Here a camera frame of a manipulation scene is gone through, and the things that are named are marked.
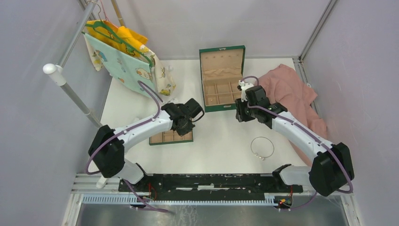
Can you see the metal clothes rack pole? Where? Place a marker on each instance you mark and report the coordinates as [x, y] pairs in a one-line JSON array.
[[69, 59]]

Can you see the pink crumpled garment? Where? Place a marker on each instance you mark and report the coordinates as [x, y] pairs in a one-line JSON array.
[[284, 86]]

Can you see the green clothes hanger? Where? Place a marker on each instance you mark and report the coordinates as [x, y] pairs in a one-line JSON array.
[[118, 36]]

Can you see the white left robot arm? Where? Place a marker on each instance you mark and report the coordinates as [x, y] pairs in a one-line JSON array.
[[109, 146]]

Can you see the aluminium frame rail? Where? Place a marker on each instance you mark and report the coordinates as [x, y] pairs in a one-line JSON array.
[[299, 60]]

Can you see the yellow garment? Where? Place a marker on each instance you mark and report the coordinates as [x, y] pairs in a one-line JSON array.
[[124, 36]]

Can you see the white cartoon print garment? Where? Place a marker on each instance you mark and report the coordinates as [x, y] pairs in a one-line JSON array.
[[162, 78]]

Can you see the mint cartoon print garment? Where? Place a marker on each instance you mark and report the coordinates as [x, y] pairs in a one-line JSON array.
[[123, 67]]

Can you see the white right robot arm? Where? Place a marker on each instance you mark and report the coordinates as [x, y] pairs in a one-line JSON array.
[[331, 169]]

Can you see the green jewelry box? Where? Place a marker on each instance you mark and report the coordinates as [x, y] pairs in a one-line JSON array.
[[221, 69]]

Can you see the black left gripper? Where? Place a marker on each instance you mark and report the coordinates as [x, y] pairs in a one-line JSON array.
[[188, 128]]

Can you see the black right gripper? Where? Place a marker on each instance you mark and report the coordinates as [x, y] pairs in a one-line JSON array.
[[240, 115]]

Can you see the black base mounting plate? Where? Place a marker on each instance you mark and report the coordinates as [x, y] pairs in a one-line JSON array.
[[212, 187]]

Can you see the green jewelry tray insert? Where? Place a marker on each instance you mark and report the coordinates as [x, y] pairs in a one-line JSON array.
[[170, 137]]

